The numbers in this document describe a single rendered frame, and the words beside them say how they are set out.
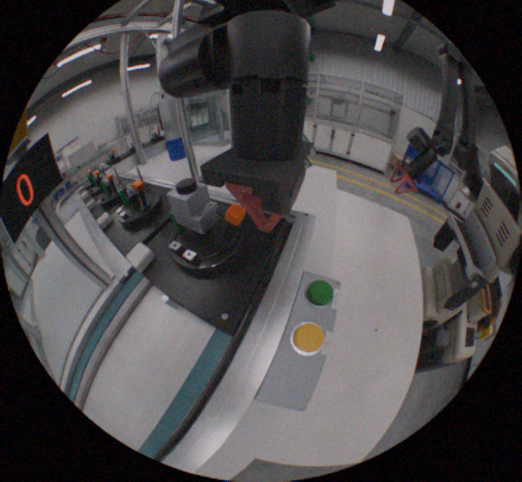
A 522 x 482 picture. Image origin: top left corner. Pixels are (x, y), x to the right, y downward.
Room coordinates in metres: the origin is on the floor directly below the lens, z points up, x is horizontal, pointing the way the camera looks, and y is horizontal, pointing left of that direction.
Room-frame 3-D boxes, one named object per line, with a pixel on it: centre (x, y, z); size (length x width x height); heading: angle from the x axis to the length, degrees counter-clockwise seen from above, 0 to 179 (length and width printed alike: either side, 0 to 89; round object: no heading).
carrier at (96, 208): (0.37, 0.56, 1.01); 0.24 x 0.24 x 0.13; 67
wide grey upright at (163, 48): (1.33, 0.79, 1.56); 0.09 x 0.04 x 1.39; 157
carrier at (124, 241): (0.27, 0.34, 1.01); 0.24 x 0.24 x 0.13; 67
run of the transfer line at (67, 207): (1.42, 0.99, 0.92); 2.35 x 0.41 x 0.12; 157
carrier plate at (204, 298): (0.17, 0.10, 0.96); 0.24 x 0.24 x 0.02; 67
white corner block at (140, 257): (0.12, 0.23, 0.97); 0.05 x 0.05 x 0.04; 67
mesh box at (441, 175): (2.53, -4.19, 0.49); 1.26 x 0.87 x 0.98; 62
